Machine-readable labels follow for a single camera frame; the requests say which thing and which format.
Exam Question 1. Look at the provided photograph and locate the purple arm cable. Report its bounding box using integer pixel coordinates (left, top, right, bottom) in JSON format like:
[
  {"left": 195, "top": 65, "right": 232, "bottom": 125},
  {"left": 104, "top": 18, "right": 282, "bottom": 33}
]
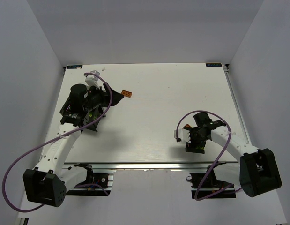
[
  {"left": 176, "top": 110, "right": 244, "bottom": 201},
  {"left": 2, "top": 72, "right": 114, "bottom": 213}
]

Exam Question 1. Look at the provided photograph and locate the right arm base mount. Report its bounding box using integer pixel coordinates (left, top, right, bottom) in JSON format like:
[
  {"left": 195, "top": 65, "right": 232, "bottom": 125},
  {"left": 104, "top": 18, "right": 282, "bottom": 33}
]
[{"left": 185, "top": 163, "right": 237, "bottom": 199}]

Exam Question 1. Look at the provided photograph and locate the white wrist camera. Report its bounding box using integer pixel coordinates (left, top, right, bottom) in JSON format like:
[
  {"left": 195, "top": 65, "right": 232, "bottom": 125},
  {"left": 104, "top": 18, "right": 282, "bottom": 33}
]
[
  {"left": 84, "top": 70, "right": 100, "bottom": 88},
  {"left": 174, "top": 127, "right": 191, "bottom": 143}
]

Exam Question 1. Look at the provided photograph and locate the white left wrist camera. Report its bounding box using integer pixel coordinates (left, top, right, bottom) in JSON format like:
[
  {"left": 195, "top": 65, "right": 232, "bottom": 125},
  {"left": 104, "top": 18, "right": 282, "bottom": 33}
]
[{"left": 84, "top": 70, "right": 100, "bottom": 88}]

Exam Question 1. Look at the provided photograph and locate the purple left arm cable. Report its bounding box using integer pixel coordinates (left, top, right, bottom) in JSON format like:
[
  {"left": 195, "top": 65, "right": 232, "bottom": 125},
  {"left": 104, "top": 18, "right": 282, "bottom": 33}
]
[{"left": 2, "top": 72, "right": 114, "bottom": 213}]

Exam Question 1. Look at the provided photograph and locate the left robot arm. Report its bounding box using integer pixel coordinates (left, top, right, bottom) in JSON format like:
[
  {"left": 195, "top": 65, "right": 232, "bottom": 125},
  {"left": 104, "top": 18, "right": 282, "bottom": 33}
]
[{"left": 23, "top": 84, "right": 124, "bottom": 207}]

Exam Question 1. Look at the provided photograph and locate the aluminium table edge rail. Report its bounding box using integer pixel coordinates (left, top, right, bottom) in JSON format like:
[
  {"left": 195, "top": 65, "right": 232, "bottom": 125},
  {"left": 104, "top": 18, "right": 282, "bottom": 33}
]
[{"left": 62, "top": 161, "right": 241, "bottom": 172}]

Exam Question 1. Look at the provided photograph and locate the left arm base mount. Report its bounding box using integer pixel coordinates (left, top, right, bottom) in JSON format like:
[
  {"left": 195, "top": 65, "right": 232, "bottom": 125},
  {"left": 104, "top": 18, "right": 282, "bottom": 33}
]
[{"left": 61, "top": 163, "right": 114, "bottom": 196}]

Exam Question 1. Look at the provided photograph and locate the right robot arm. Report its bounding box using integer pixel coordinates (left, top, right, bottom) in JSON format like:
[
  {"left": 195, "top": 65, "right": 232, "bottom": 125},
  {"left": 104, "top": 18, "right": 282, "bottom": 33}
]
[{"left": 175, "top": 111, "right": 282, "bottom": 201}]

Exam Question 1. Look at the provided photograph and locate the right side table rail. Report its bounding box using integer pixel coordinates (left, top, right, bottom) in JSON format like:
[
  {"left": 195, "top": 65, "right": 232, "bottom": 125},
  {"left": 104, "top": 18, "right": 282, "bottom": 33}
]
[{"left": 222, "top": 64, "right": 251, "bottom": 144}]

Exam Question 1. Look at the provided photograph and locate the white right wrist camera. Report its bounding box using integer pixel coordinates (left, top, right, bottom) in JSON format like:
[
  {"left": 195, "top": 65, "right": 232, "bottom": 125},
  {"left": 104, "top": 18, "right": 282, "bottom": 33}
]
[{"left": 174, "top": 127, "right": 191, "bottom": 143}]

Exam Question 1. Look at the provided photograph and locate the black slotted container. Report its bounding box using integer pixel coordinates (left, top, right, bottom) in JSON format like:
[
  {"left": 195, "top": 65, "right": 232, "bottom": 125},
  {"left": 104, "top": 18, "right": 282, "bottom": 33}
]
[{"left": 60, "top": 98, "right": 103, "bottom": 128}]

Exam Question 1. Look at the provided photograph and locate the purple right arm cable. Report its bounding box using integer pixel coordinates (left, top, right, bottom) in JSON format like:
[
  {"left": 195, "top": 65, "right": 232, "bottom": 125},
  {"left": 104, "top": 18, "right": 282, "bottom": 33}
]
[{"left": 176, "top": 110, "right": 244, "bottom": 201}]

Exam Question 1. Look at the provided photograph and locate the blue corner sticker left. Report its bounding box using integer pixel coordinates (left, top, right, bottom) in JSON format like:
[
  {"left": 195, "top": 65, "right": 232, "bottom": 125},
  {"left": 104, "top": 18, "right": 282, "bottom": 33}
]
[{"left": 66, "top": 65, "right": 82, "bottom": 69}]

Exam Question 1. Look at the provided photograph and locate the brown lego brick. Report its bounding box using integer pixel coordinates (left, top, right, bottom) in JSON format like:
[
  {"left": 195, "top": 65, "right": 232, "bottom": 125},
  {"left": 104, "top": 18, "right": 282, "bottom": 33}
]
[{"left": 121, "top": 90, "right": 132, "bottom": 98}]

